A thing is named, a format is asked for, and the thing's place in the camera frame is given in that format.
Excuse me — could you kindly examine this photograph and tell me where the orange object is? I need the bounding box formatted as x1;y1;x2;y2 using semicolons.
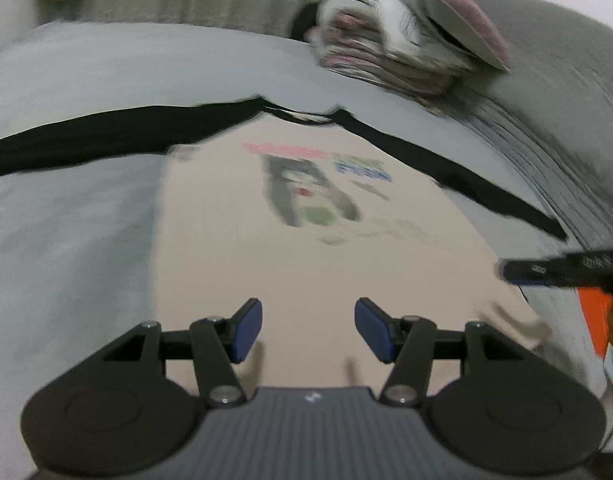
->
577;289;613;362

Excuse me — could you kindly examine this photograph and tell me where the pink grey pillow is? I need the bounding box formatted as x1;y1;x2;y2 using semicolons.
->
376;0;512;73

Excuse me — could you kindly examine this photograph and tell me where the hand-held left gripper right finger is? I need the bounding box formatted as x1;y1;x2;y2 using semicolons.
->
355;298;527;406

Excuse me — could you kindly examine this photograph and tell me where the grey quilted bedspread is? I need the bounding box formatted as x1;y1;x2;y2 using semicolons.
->
436;0;613;253

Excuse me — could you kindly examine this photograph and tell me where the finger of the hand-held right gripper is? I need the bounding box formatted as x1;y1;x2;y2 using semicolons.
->
495;256;567;286

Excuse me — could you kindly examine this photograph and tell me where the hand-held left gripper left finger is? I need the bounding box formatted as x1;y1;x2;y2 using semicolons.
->
102;298;264;407

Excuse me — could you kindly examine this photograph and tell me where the black cloth bundle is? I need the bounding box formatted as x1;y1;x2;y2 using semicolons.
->
289;2;321;42

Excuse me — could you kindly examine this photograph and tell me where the white printed pillow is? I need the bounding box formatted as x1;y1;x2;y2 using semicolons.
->
319;0;474;68

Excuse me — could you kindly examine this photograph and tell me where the cream and black shirt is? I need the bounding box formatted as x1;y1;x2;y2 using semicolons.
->
0;94;569;391

